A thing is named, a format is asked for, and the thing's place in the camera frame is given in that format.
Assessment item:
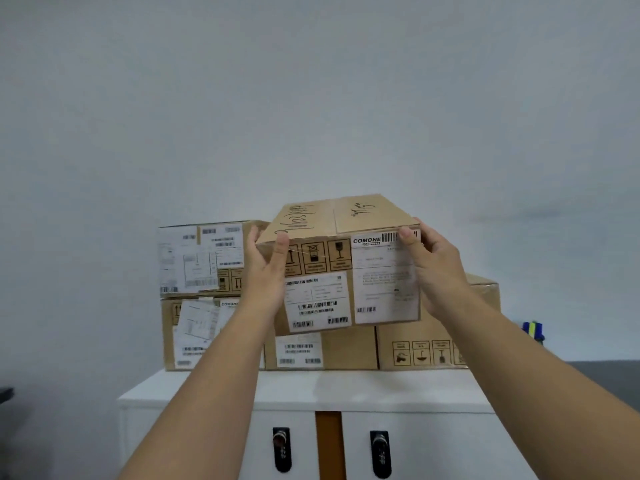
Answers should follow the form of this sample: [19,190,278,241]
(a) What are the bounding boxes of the person's left hand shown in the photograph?
[242,225,291,315]

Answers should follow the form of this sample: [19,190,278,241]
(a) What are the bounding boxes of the cardboard box with dashed label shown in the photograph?
[255,194,422,337]

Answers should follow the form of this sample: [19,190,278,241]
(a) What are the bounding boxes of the person's left forearm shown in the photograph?
[117,299,281,480]

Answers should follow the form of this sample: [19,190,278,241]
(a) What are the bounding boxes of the black cabinet lock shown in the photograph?
[272,427,292,473]
[369,430,392,479]

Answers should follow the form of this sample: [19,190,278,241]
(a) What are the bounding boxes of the person's right forearm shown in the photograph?
[435,289,640,480]

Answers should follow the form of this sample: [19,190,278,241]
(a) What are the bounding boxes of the cardboard box many labels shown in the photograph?
[161,294,379,371]

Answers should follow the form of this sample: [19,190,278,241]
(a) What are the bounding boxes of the person's right hand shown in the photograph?
[398,217,473,321]

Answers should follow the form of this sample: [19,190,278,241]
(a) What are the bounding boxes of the white cabinet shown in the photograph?
[117,369,539,480]

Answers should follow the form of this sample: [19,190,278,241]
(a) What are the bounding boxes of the cardboard box with handwritten marks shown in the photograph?
[375,274,501,371]

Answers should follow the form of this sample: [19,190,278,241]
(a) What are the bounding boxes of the long cardboard box end labels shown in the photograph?
[157,220,271,299]

